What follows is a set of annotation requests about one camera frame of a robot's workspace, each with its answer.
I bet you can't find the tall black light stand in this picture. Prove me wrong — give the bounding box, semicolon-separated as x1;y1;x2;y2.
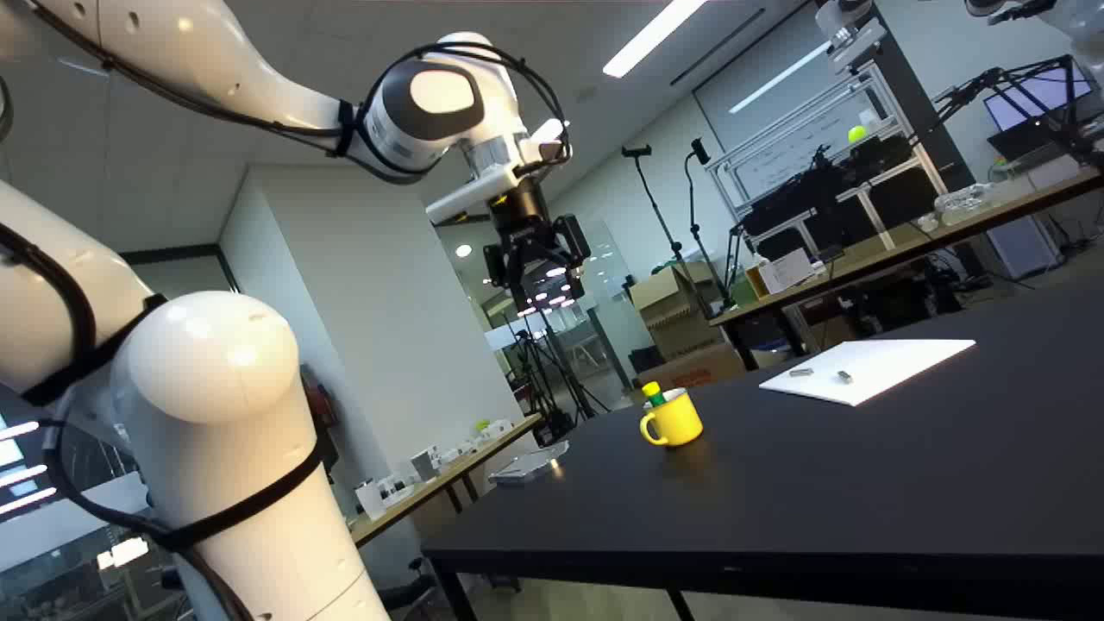
619;140;709;315

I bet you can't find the long ceiling light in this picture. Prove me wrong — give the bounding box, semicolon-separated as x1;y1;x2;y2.
602;0;712;84

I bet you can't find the black camera tripod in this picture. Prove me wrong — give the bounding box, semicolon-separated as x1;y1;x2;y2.
510;308;616;446

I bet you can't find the long wooden desk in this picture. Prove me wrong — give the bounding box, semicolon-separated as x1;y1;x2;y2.
712;166;1104;373

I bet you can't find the yellow mug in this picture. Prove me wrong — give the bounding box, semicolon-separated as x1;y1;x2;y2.
635;385;709;450

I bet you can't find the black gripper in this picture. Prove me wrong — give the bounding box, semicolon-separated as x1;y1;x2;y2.
480;184;593;311

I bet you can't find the cardboard box stack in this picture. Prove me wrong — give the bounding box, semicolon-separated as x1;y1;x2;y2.
629;262;748;392

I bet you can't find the white paper sheet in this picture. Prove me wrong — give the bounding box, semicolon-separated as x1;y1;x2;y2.
757;335;981;411

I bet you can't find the light wooden side table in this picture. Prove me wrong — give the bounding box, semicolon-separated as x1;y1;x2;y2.
343;411;547;553

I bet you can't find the computer monitor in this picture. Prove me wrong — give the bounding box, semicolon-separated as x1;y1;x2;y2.
981;66;1102;161

